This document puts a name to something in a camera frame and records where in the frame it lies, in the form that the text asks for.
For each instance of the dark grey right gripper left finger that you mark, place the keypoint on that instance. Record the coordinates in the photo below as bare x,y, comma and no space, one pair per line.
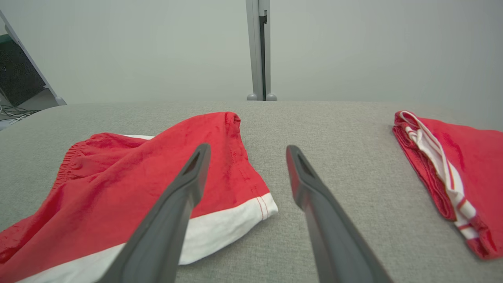
165,228

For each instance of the grey framed dark panel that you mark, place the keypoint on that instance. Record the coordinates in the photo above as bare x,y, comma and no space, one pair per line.
15,74

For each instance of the grey cylindrical post foot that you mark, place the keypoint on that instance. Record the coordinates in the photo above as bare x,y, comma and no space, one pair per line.
271,97
252,97

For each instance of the red white basketball jersey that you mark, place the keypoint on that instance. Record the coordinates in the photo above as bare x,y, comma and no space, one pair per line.
479,165

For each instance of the red white sports shorts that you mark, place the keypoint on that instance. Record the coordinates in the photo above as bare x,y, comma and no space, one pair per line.
118,177

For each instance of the grey metal partition post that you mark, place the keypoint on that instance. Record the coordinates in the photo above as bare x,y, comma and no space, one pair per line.
253,47

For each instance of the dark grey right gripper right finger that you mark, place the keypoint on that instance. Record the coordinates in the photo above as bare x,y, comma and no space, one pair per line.
334,236

